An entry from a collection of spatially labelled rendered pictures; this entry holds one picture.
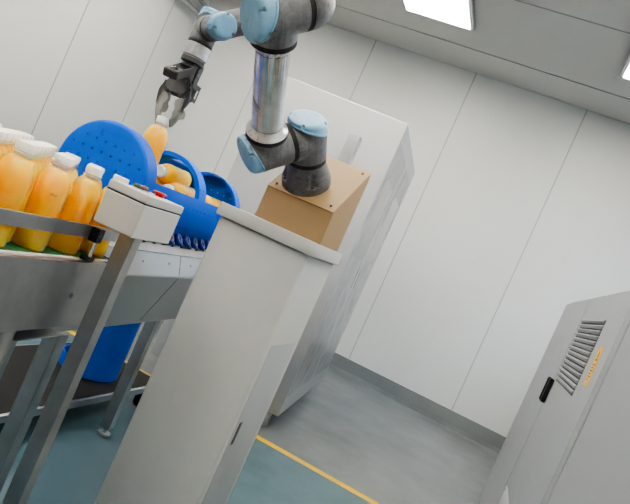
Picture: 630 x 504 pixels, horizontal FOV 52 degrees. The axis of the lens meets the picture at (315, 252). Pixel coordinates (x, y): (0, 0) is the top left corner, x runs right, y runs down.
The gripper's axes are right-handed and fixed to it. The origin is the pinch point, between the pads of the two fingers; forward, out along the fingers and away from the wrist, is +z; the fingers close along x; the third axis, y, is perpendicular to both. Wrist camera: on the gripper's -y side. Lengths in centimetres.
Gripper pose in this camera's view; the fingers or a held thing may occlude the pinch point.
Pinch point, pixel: (163, 119)
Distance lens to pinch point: 197.2
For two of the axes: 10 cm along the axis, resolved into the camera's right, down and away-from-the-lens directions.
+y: 1.8, 0.6, 9.8
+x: -9.0, -4.0, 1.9
